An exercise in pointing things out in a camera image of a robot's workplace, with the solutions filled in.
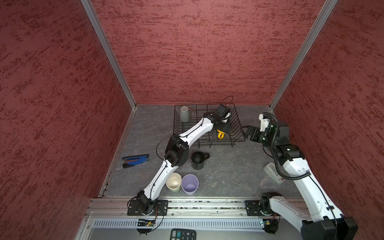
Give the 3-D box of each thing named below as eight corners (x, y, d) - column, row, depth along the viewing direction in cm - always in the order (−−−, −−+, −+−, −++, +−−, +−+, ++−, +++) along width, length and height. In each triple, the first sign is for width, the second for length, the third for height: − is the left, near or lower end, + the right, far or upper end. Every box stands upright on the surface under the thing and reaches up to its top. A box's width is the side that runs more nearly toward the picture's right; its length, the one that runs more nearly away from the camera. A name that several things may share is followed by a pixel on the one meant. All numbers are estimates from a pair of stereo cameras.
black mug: (191, 170, 89) (191, 164, 82) (191, 157, 94) (191, 151, 87) (209, 170, 89) (210, 164, 82) (208, 157, 94) (209, 151, 87)
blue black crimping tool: (123, 168, 89) (121, 166, 87) (124, 160, 93) (122, 157, 91) (149, 163, 92) (147, 160, 90) (148, 154, 96) (147, 152, 93)
